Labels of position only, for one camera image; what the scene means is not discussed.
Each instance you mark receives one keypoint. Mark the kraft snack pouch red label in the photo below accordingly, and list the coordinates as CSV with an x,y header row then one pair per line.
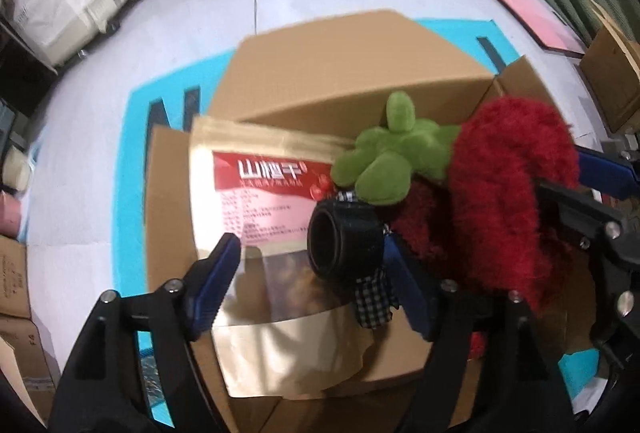
x,y
270,173

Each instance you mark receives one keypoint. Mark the beige bowl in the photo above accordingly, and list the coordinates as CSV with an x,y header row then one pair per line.
x,y
15,168

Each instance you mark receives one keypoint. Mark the red strawberry plush toy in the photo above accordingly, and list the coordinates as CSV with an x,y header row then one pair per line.
x,y
500,188

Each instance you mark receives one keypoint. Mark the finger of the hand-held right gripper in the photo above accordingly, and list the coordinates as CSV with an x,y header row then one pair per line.
x,y
602,170
615,263

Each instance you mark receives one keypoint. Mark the brown cardboard box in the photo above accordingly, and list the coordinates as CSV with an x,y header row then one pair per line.
x,y
20,363
10,275

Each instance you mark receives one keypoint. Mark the green plush toy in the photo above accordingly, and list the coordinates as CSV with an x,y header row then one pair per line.
x,y
395,153

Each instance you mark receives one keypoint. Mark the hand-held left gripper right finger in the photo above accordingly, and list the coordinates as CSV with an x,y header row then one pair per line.
x,y
406,285

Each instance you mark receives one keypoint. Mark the pink board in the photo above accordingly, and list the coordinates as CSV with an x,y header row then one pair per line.
x,y
525,8

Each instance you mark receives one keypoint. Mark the large printed cardboard box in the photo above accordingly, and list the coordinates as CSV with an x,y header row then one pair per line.
x,y
615,73

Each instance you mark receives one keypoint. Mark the pink cup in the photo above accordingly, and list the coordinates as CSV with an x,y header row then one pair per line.
x,y
7,218

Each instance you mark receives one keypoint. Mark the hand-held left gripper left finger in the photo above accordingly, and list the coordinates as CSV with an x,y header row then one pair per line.
x,y
217,283

